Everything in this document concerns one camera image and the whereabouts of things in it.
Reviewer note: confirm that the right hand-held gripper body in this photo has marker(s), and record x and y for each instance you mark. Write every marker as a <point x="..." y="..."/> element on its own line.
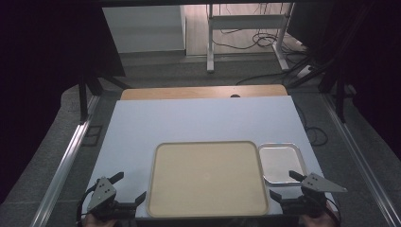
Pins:
<point x="318" y="184"/>

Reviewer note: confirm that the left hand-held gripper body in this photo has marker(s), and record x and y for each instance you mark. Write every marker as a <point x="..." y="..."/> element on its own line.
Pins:
<point x="101" y="193"/>

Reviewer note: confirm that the person's left hand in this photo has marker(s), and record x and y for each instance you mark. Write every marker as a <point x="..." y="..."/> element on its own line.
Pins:
<point x="94" y="222"/>

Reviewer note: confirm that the person's right hand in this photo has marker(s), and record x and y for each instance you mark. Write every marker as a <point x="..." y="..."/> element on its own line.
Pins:
<point x="315" y="222"/>

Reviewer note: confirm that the small metal tray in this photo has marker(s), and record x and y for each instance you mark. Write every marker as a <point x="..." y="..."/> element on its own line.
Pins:
<point x="280" y="162"/>

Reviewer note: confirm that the floor outlet box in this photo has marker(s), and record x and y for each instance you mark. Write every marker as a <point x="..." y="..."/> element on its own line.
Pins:
<point x="92" y="135"/>

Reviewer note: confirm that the beige plastic tray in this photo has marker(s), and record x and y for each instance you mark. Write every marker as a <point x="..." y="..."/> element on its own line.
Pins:
<point x="208" y="179"/>

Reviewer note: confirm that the black metal stand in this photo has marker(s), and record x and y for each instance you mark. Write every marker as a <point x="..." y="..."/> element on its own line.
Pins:
<point x="339" y="94"/>
<point x="83" y="101"/>

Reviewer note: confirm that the white power strip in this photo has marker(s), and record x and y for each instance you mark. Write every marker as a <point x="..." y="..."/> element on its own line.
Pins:
<point x="304" y="71"/>

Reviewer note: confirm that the white cabinet panel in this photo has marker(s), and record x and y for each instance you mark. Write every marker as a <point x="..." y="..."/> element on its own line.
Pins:
<point x="145" y="28"/>

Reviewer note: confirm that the aluminium floor rail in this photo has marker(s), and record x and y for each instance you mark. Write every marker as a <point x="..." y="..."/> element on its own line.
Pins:
<point x="61" y="171"/>
<point x="362" y="160"/>

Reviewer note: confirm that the white metal desk frame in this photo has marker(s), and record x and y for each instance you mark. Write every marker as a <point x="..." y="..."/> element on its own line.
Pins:
<point x="246" y="21"/>

